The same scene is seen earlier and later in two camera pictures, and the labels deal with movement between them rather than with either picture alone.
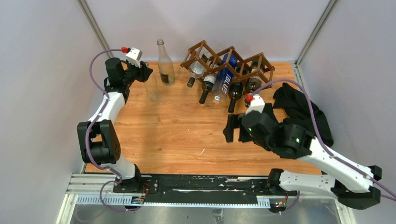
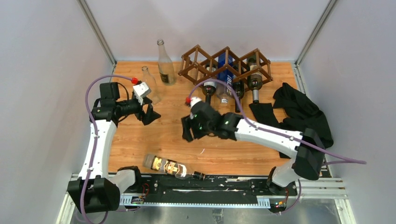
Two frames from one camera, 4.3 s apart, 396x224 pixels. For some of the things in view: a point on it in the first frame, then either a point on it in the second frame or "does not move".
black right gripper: [233, 122] to [186, 124]
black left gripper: [143, 72] to [150, 115]
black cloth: [292, 100] does not move
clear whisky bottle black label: [197, 70] to [171, 167]
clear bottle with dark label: [166, 69] does not move
